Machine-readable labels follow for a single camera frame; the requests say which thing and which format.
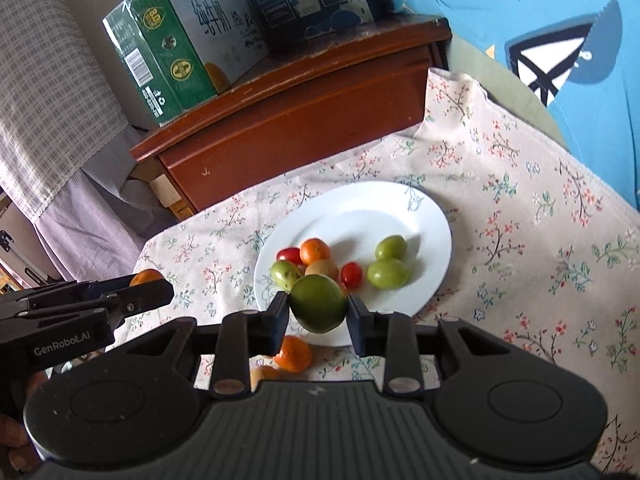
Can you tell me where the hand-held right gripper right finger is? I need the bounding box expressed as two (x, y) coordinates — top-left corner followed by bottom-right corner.
(346, 291), (526, 399)

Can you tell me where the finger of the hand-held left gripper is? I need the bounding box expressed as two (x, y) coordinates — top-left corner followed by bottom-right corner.
(97, 282), (175, 328)
(20, 272), (137, 311)

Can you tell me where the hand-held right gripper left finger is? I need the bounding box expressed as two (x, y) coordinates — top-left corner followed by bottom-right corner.
(114, 291), (292, 400)

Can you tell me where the small orange mandarin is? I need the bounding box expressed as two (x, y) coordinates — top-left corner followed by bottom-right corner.
(273, 336), (313, 373)
(129, 269), (165, 288)
(299, 238), (332, 265)

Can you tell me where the large green jujube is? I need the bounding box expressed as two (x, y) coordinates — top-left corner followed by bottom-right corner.
(289, 275), (349, 334)

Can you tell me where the white plate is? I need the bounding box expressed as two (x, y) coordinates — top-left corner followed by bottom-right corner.
(253, 181), (453, 347)

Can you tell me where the person's left hand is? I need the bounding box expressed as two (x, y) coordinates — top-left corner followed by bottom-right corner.
(0, 372), (48, 471)

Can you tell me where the spotted green jujube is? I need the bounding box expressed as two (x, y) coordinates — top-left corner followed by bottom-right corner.
(270, 260), (304, 292)

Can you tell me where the small cardboard box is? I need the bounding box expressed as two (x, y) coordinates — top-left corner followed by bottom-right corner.
(149, 175), (196, 219)

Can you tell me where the floral tablecloth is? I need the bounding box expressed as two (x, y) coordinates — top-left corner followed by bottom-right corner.
(45, 67), (640, 476)

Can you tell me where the wooden nightstand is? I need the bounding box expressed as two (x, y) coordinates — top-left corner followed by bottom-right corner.
(130, 17), (453, 212)

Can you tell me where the checked cloth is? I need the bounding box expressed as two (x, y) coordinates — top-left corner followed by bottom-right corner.
(0, 0), (129, 222)

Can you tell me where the green milk carton box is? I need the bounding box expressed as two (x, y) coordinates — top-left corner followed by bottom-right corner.
(102, 0), (269, 128)

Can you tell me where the olive green cushion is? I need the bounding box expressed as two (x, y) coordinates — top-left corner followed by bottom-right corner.
(446, 39), (572, 155)

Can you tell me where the blue carton box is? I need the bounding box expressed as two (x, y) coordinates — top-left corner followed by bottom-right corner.
(232, 0), (389, 54)

